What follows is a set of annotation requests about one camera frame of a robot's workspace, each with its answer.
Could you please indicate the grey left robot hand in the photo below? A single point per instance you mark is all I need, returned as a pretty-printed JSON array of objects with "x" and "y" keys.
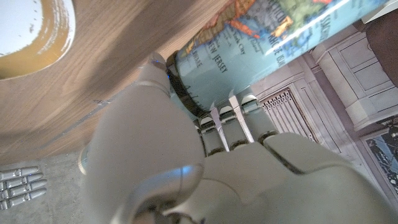
[{"x": 248, "y": 186}]

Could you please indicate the map tube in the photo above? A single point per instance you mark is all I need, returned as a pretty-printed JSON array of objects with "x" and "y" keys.
[{"x": 248, "y": 46}]

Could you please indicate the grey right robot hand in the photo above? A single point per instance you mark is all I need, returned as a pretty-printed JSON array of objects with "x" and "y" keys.
[{"x": 21, "y": 186}]

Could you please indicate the printed living room backdrop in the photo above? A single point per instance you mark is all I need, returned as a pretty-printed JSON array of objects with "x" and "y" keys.
[{"x": 357, "y": 77}]

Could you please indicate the gold rimmed paper plate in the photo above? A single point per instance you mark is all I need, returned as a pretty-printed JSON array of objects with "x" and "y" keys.
[{"x": 25, "y": 31}]

